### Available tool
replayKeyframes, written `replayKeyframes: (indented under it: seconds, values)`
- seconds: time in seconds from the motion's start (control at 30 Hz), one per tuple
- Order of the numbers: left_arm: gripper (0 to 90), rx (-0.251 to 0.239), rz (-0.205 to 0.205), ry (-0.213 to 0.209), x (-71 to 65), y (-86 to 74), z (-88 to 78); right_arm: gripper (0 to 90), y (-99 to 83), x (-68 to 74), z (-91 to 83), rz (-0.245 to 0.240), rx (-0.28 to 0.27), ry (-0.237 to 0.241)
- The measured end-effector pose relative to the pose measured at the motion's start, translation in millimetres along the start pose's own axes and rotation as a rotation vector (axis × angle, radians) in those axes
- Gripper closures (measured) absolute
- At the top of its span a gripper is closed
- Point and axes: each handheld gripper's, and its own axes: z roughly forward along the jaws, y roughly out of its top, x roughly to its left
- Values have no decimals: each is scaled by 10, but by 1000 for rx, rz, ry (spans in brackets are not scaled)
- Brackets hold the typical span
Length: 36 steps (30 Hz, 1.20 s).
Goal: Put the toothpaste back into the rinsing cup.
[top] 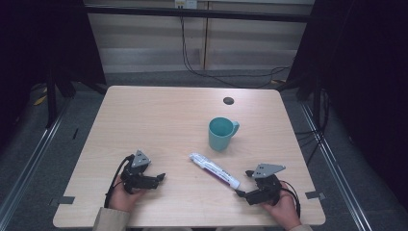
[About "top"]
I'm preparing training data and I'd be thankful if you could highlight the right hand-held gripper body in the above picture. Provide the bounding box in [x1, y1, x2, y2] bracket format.
[244, 163, 287, 207]

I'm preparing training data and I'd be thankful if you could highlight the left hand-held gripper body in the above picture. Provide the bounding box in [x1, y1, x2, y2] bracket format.
[120, 149, 161, 195]

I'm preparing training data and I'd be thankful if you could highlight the person's left hand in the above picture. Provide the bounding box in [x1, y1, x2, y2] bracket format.
[109, 174, 146, 214]

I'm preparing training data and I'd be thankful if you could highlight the person's right hand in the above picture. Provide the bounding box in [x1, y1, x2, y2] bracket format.
[260, 181, 303, 231]

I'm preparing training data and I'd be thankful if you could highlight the white marker pen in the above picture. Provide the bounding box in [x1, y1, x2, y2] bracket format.
[188, 152, 242, 191]

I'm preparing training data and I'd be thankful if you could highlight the grey tape strip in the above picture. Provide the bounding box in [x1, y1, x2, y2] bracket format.
[48, 195, 76, 207]
[304, 191, 326, 200]

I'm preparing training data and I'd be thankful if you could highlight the teal cup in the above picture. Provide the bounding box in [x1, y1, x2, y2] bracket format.
[208, 116, 241, 153]

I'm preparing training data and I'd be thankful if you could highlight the black metal stand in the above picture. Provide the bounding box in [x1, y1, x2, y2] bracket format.
[45, 68, 59, 129]

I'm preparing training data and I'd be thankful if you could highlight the yellow floor scrap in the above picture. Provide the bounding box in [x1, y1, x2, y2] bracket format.
[33, 93, 48, 107]

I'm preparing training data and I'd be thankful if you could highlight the dark curtain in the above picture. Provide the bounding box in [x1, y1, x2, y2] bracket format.
[282, 0, 408, 203]
[0, 0, 108, 152]

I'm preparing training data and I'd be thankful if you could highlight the black horizontal bar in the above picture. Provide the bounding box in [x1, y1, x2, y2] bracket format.
[84, 5, 315, 24]

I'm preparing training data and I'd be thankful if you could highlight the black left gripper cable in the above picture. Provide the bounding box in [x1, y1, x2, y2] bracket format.
[103, 154, 135, 209]

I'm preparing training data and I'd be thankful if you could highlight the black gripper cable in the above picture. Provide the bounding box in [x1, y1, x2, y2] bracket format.
[103, 154, 135, 209]
[280, 179, 302, 219]

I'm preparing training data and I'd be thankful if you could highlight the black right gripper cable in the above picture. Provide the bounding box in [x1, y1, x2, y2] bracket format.
[280, 179, 302, 219]

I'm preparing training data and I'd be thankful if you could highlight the silver floor rail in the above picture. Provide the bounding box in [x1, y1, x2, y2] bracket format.
[0, 95, 73, 225]
[299, 101, 374, 231]

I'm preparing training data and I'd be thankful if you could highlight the bundle of black floor cables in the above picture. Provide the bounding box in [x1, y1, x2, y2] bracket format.
[293, 89, 332, 167]

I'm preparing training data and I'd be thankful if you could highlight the long black wall cable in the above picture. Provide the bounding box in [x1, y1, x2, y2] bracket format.
[178, 6, 293, 90]

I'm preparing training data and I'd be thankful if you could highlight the white wall outlet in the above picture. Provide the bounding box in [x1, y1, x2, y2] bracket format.
[174, 0, 198, 10]

